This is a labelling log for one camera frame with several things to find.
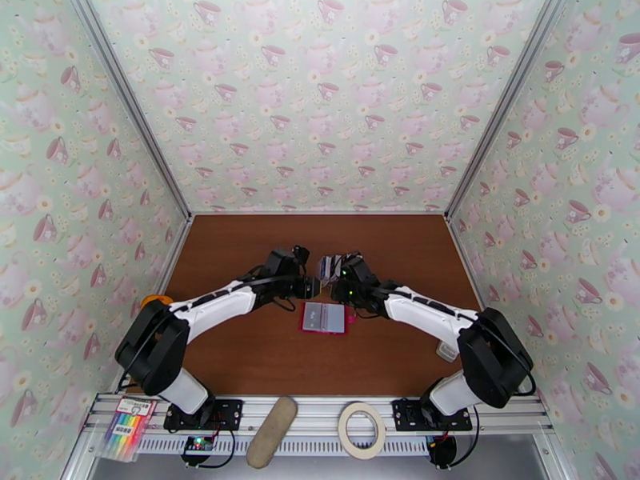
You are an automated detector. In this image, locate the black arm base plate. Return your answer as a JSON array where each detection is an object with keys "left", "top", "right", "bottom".
[
  {"left": 163, "top": 397, "right": 245, "bottom": 436},
  {"left": 391, "top": 397, "right": 474, "bottom": 433}
]

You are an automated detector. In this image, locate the aluminium table side rail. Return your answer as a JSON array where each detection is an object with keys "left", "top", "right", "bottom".
[{"left": 112, "top": 215, "right": 195, "bottom": 394}]

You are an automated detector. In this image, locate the black base cable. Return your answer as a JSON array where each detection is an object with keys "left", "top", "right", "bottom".
[
  {"left": 449, "top": 407, "right": 482, "bottom": 469},
  {"left": 198, "top": 427, "right": 237, "bottom": 470}
]

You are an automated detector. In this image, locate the aluminium frame post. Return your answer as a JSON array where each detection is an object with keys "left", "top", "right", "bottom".
[
  {"left": 67, "top": 0, "right": 194, "bottom": 221},
  {"left": 442, "top": 0, "right": 572, "bottom": 222}
]

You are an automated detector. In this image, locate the white masking tape roll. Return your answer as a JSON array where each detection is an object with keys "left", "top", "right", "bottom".
[{"left": 338, "top": 402, "right": 387, "bottom": 461}]

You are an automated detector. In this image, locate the red leather card holder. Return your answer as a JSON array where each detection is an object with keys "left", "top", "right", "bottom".
[{"left": 299, "top": 301, "right": 357, "bottom": 336}]

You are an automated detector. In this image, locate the small circuit board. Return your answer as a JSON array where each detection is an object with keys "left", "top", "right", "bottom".
[{"left": 181, "top": 434, "right": 217, "bottom": 467}]

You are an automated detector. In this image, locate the aluminium front rail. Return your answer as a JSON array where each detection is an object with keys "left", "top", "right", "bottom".
[{"left": 82, "top": 391, "right": 556, "bottom": 437}]

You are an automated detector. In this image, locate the pack of coloured markers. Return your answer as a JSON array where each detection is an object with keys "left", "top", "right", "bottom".
[{"left": 97, "top": 396, "right": 159, "bottom": 464}]

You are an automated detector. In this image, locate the white perforated cable duct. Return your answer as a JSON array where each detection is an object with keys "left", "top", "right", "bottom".
[{"left": 135, "top": 435, "right": 432, "bottom": 457}]

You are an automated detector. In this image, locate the clear acrylic card stand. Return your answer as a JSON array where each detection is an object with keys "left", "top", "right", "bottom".
[{"left": 317, "top": 253, "right": 354, "bottom": 290}]

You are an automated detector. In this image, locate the beige oblong stone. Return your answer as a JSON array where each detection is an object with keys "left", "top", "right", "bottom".
[{"left": 245, "top": 395, "right": 300, "bottom": 470}]

